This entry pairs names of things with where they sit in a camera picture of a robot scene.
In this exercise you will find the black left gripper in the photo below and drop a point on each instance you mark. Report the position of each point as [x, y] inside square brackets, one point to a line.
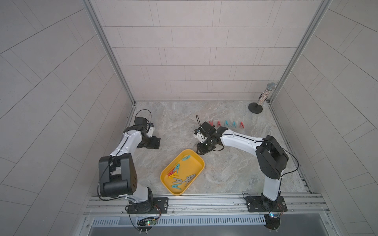
[152, 144]

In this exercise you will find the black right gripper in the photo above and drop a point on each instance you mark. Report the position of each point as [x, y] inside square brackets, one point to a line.
[201, 149]

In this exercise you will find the yellow clothespin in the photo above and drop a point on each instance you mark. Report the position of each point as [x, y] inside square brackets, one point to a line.
[172, 176]

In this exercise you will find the grey clothespin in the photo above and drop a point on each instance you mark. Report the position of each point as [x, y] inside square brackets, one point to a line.
[177, 181]
[189, 179]

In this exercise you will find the yellow plastic storage tray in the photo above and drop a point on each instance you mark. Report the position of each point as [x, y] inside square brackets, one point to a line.
[194, 165]

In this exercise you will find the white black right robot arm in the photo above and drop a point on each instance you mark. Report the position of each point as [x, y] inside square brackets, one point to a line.
[272, 158]

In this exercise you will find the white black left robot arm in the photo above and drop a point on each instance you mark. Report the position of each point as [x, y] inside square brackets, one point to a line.
[117, 172]

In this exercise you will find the pink clothespin in tray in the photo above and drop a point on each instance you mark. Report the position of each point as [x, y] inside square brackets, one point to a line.
[171, 173]

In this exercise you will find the teal clothespin tray bottom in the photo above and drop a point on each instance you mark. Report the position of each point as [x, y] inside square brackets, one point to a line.
[176, 186]

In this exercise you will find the left controller board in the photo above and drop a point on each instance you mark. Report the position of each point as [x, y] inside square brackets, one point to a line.
[146, 224]

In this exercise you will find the controller board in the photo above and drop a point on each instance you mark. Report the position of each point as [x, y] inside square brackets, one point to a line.
[146, 224]
[272, 221]

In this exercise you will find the ventilation grille strip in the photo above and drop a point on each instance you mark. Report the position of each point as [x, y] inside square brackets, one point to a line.
[170, 221]

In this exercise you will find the right controller board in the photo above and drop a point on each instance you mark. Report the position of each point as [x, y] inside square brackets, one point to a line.
[272, 221]

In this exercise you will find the left corner metal profile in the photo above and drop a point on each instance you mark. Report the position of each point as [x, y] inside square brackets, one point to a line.
[107, 48]

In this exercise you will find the corner metal profile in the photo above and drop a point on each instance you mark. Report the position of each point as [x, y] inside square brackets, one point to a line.
[107, 48]
[318, 16]

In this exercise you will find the right corner metal profile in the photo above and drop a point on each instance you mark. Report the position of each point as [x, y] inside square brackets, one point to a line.
[318, 16]

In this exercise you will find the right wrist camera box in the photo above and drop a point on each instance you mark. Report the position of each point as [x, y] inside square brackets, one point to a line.
[204, 132]

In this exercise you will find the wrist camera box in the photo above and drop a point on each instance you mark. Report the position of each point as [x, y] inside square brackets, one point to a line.
[204, 132]
[141, 121]

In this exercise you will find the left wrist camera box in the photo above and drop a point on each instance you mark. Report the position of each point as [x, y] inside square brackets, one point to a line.
[141, 121]

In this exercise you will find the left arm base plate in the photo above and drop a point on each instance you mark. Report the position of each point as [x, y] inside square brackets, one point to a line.
[156, 206]

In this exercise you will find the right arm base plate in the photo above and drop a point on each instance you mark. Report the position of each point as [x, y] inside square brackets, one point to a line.
[263, 204]

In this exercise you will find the aluminium front rail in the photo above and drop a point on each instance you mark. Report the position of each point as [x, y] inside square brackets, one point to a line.
[210, 204]

